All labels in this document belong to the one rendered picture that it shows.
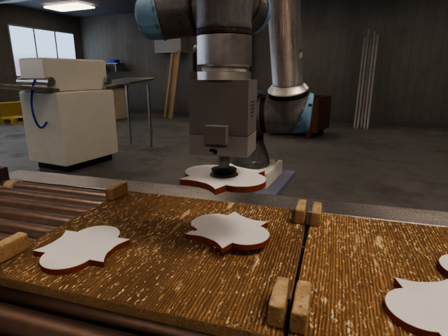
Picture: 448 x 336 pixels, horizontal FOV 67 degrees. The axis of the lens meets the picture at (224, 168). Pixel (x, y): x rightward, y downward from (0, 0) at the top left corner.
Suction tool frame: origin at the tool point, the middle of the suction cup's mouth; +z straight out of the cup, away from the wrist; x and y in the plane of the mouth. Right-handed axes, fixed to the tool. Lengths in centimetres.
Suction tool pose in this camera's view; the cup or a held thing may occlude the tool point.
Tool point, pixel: (224, 181)
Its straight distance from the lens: 51.7
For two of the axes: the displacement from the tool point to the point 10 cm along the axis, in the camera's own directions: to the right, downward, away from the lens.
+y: 9.6, 0.7, -2.6
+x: 2.7, -2.6, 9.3
